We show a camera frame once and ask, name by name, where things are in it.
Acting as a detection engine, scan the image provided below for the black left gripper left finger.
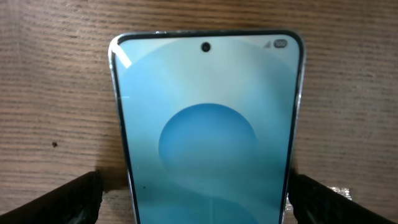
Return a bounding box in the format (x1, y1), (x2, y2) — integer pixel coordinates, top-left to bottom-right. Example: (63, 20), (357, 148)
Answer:
(1, 171), (104, 224)

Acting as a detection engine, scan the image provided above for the blue Samsung Galaxy phone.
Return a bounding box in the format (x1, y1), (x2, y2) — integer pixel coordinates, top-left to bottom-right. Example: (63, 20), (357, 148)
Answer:
(108, 29), (306, 223)

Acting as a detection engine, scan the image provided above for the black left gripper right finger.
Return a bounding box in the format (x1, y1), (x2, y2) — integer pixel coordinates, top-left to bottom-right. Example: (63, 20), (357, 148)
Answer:
(288, 173), (395, 224)

